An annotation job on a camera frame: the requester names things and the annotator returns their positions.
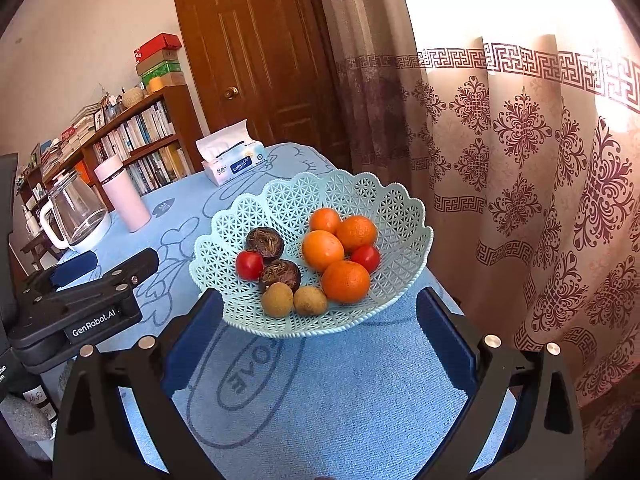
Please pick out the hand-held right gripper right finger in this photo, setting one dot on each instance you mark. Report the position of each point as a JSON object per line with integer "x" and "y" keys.
{"x": 445, "y": 340}

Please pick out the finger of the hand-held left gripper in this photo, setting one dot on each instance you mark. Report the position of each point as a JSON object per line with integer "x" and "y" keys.
{"x": 75, "y": 266}
{"x": 115, "y": 277}

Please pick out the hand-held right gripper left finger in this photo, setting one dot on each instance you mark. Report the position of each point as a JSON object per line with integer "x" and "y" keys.
{"x": 195, "y": 345}

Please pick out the brown longan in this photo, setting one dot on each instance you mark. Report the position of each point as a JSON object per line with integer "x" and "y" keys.
{"x": 277, "y": 300}
{"x": 310, "y": 301}

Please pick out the small red tomato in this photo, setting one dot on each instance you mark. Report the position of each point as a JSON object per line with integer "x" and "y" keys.
{"x": 250, "y": 265}

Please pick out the dark water chestnut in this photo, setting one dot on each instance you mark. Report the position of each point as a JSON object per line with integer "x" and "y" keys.
{"x": 264, "y": 243}
{"x": 280, "y": 276}

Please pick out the red tomato with stem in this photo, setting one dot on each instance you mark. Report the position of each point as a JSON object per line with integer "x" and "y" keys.
{"x": 366, "y": 258}

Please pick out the large orange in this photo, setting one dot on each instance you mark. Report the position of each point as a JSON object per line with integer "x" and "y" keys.
{"x": 346, "y": 281}

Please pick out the light blue plastic basket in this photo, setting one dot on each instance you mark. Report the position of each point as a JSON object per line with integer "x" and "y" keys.
{"x": 400, "y": 210}

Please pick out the small orange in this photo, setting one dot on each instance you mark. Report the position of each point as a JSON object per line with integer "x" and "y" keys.
{"x": 356, "y": 232}
{"x": 325, "y": 220}

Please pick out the medium orange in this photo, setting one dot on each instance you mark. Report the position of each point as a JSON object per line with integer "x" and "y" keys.
{"x": 322, "y": 250}

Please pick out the dark wooden side table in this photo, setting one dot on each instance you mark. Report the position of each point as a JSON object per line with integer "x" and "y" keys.
{"x": 37, "y": 247}

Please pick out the pink thermos bottle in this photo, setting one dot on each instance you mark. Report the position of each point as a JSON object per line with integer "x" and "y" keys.
{"x": 125, "y": 200}

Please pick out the grey speckled stone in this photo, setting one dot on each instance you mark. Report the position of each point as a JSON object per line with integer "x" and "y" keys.
{"x": 25, "y": 417}

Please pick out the blue printed tablecloth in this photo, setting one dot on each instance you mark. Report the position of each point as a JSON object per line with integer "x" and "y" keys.
{"x": 350, "y": 385}

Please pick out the rows of books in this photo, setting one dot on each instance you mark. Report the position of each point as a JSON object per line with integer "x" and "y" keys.
{"x": 145, "y": 130}

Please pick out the white tissue box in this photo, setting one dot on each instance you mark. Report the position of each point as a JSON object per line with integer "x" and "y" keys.
{"x": 235, "y": 165}

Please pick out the small woven basket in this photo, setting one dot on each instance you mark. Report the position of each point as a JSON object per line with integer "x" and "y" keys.
{"x": 132, "y": 97}

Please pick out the wooden bookshelf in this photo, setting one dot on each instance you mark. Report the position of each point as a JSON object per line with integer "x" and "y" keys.
{"x": 185, "y": 105}

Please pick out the green cardboard box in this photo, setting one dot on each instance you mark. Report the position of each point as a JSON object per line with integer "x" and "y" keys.
{"x": 160, "y": 71}

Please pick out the brass door knob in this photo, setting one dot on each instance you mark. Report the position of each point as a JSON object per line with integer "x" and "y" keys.
{"x": 230, "y": 92}

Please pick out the patterned beige curtain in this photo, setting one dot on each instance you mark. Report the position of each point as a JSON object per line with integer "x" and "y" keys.
{"x": 525, "y": 135}

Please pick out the red cardboard box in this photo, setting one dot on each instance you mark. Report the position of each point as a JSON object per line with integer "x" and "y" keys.
{"x": 160, "y": 42}

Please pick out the brown wooden door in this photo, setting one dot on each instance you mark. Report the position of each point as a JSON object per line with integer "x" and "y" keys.
{"x": 260, "y": 35}

